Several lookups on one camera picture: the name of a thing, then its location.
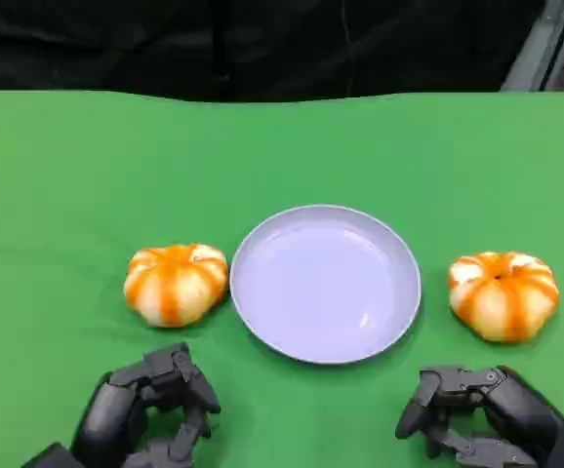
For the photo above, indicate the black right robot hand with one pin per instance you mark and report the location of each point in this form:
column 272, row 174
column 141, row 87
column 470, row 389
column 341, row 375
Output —
column 516, row 404

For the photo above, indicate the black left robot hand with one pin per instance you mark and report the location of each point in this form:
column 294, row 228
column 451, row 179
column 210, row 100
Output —
column 106, row 414

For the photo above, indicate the lilac plate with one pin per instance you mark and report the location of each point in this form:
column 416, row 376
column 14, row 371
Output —
column 326, row 287

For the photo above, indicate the green table cloth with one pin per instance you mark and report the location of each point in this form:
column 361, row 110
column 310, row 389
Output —
column 67, row 170

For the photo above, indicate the black backdrop curtain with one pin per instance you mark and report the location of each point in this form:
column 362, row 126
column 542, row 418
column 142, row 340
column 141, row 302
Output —
column 165, row 44

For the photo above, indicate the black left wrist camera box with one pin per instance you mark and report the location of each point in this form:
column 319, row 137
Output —
column 48, row 458

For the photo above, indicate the grey metal frame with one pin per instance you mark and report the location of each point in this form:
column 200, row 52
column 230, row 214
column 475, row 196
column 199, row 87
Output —
column 535, row 53

